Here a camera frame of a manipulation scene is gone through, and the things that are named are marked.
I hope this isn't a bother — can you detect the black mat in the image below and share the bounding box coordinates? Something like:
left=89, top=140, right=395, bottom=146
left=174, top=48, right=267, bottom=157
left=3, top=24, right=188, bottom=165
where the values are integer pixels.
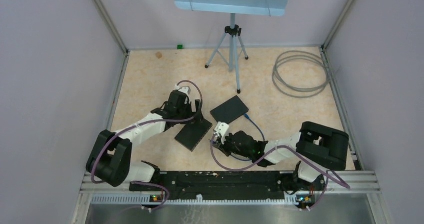
left=174, top=119, right=213, bottom=152

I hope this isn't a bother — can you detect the black network switch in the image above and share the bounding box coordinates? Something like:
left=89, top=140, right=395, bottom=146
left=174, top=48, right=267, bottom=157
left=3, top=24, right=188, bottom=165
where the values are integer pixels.
left=210, top=96, right=249, bottom=124

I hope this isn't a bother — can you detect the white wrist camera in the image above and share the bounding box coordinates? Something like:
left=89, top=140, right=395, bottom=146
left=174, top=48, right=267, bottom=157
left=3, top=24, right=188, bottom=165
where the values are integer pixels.
left=175, top=84, right=192, bottom=99
left=212, top=122, right=230, bottom=144

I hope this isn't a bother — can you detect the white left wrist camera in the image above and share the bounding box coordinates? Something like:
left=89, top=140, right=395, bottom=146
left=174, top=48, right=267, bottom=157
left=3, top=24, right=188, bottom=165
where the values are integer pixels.
left=175, top=84, right=192, bottom=99

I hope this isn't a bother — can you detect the blue ethernet cable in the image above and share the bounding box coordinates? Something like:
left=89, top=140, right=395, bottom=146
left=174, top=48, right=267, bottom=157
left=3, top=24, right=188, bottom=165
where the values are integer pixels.
left=228, top=114, right=267, bottom=162

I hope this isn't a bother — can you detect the coiled grey cable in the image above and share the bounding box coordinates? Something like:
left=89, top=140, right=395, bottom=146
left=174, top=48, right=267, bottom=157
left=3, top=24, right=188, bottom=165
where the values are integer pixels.
left=271, top=50, right=331, bottom=99

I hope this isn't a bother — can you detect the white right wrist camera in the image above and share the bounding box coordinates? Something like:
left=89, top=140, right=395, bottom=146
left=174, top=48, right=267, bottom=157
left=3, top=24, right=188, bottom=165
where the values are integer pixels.
left=212, top=122, right=230, bottom=144

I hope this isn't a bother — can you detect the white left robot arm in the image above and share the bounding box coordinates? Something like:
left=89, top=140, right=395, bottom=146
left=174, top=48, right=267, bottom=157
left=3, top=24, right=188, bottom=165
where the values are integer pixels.
left=86, top=87, right=203, bottom=191

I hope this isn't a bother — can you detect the small wooden cube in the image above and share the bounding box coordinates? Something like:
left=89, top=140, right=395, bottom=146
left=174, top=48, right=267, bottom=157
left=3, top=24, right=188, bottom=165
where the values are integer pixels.
left=155, top=52, right=163, bottom=59

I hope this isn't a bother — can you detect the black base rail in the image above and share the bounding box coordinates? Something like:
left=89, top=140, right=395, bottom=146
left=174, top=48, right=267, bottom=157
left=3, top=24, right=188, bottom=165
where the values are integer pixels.
left=129, top=171, right=325, bottom=201

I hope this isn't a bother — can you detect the light blue tripod stand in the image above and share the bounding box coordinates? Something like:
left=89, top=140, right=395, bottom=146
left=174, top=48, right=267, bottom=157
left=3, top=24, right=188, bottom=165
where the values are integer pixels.
left=174, top=0, right=289, bottom=94

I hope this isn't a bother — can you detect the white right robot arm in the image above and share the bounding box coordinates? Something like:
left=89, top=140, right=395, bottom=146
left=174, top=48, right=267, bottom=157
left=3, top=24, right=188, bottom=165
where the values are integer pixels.
left=210, top=121, right=350, bottom=190

